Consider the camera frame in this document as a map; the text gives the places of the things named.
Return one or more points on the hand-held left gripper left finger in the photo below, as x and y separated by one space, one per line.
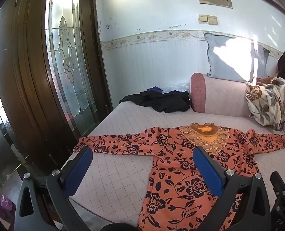
78 170

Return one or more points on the purple slipper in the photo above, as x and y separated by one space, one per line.
6 203

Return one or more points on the beige wall switch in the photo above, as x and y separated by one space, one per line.
212 20
202 18

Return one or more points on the purple cloth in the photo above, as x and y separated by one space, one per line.
156 89

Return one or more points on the cream floral blanket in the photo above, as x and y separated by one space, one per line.
270 101

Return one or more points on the pink quilted sofa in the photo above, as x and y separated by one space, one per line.
123 173

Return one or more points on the orange floral long-sleeved shirt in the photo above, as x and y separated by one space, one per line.
176 173

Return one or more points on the dark wooden door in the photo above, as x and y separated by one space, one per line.
24 77

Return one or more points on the grey pillow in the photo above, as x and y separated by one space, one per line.
214 62

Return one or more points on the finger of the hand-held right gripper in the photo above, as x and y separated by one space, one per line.
278 185

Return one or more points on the pink sofa armrest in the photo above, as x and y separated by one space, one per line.
217 96

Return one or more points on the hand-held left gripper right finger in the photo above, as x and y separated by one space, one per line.
208 170

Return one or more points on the pile of black clothes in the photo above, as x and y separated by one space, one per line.
161 101

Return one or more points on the brown patterned cloth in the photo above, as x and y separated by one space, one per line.
265 80

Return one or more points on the clear plastic bag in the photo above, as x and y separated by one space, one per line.
178 87

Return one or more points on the leaded glass door panel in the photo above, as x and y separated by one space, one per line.
70 65

